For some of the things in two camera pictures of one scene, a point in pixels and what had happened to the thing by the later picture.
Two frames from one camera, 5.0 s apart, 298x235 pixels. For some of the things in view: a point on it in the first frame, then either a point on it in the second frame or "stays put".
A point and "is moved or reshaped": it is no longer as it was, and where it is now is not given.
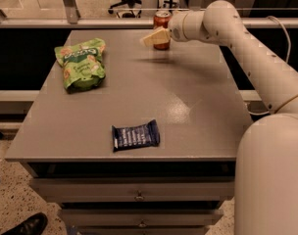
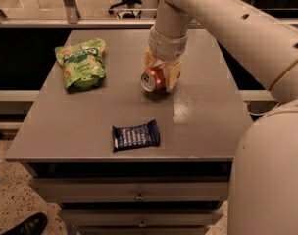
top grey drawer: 136,189 stays put
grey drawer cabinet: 194,92 stays put
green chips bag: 82,65 stays put
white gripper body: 176,27 to 166,47
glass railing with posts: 133,6 stays put
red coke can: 161,21 is moved or reshaped
